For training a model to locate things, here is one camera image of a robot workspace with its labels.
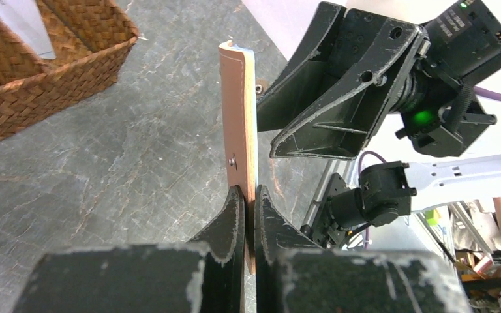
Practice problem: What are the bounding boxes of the brown woven divided basket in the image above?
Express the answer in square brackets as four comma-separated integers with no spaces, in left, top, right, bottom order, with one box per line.
[0,1,139,141]

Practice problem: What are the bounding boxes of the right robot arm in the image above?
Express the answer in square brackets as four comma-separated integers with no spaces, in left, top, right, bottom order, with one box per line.
[257,1,501,244]

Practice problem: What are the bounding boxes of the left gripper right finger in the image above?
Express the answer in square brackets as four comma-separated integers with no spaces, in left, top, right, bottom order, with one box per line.
[254,185,318,312]

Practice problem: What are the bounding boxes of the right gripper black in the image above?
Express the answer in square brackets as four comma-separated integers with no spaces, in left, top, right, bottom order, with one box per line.
[270,1,501,160]

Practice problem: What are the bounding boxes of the grey cards in basket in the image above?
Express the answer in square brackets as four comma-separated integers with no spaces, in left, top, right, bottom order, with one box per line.
[0,0,56,60]

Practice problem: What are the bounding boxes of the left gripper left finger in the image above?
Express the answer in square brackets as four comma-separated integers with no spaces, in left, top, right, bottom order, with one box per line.
[191,186,245,312]

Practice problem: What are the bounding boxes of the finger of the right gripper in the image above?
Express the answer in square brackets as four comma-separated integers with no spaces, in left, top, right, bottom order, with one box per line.
[256,1,346,132]

